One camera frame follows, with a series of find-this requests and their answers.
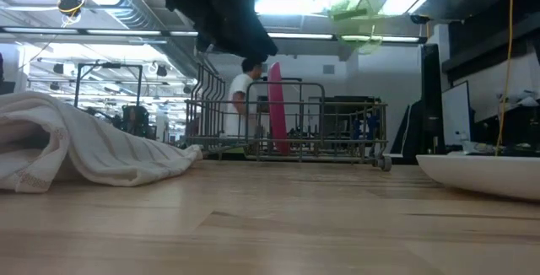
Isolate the pink plate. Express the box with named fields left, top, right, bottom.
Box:
left=267, top=62, right=291, bottom=157

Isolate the translucent green plate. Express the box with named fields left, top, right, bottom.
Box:
left=327, top=0, right=383, bottom=55

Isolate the white towel with red stripes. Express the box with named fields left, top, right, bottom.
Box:
left=0, top=91, right=204, bottom=195

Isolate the white plate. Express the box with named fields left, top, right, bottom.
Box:
left=415, top=152, right=540, bottom=202

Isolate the person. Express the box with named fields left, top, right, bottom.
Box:
left=224, top=57, right=271, bottom=139

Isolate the long ceiling light strip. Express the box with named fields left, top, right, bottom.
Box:
left=0, top=25, right=423, bottom=44

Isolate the black shelf cart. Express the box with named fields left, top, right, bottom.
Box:
left=307, top=94, right=383, bottom=139

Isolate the black ceiling device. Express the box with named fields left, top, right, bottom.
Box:
left=57, top=0, right=85, bottom=19

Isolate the white board panel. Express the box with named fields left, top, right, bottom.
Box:
left=440, top=80, right=473, bottom=148

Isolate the silver ventilation duct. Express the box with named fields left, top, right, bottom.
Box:
left=62, top=0, right=220, bottom=78

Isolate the grey wire dish rack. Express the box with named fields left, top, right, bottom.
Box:
left=184, top=62, right=393, bottom=173

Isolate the black gantry frame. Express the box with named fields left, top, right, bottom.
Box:
left=73, top=61, right=144, bottom=108

